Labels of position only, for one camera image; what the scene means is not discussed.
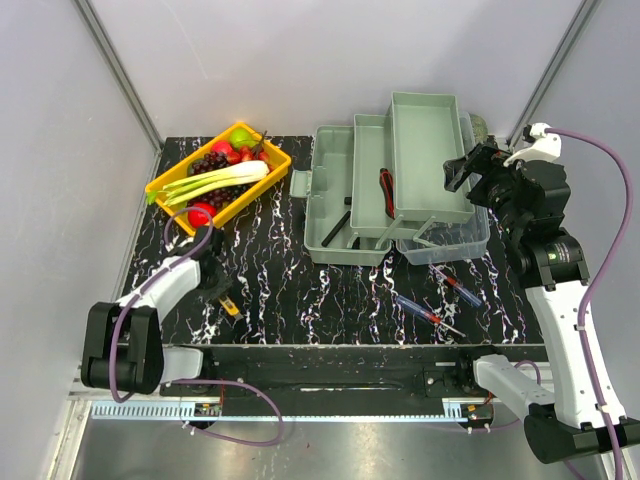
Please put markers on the purple grape bunch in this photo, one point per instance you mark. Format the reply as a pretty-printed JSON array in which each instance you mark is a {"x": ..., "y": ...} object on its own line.
[{"x": 209, "y": 162}]

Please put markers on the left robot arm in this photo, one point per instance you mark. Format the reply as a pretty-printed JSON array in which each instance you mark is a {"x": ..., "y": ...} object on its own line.
[{"x": 123, "y": 347}]

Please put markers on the celery stalk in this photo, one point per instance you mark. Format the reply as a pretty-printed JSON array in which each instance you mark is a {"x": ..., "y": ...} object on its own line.
[{"x": 190, "y": 187}]

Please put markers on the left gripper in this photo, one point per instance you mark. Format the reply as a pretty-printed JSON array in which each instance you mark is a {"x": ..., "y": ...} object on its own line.
[{"x": 223, "y": 286}]

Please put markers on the aluminium frame rail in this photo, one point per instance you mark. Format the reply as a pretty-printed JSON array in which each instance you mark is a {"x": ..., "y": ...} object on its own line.
[{"x": 237, "y": 401}]

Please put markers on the blue red screwdriver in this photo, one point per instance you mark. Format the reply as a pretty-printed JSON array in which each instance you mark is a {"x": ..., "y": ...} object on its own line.
[
  {"x": 462, "y": 291},
  {"x": 425, "y": 314}
]

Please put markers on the red apple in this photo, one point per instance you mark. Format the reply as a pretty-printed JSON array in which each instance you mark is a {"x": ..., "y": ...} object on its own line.
[{"x": 222, "y": 147}]

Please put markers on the green melon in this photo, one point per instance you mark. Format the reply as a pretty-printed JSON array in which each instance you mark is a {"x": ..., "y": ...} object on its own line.
[{"x": 479, "y": 128}]

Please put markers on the red utility knife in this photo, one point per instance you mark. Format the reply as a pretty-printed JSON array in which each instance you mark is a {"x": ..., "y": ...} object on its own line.
[{"x": 387, "y": 185}]

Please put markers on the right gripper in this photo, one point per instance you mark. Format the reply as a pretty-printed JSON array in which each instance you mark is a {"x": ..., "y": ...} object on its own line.
[{"x": 491, "y": 162}]

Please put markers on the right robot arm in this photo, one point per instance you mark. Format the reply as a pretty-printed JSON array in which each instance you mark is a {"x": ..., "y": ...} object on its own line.
[{"x": 582, "y": 415}]

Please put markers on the red tomato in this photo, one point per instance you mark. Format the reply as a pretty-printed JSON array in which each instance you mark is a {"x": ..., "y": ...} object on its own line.
[{"x": 200, "y": 214}]

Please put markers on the clear green tool box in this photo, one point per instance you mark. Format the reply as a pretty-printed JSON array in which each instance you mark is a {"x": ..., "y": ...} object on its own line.
[{"x": 417, "y": 134}]

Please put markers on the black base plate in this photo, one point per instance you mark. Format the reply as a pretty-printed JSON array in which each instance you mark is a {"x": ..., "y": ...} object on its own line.
[{"x": 424, "y": 373}]

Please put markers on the green apple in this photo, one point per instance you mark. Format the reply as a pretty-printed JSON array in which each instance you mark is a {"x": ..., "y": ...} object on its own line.
[{"x": 240, "y": 137}]

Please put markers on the dark grape bunch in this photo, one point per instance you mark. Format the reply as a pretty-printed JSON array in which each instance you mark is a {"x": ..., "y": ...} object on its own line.
[{"x": 222, "y": 197}]

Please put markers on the yellow utility knife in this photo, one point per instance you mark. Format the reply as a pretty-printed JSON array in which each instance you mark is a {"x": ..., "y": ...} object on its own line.
[{"x": 230, "y": 307}]

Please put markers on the steel claw hammer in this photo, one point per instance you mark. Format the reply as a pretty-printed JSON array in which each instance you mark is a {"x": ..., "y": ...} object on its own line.
[{"x": 336, "y": 229}]

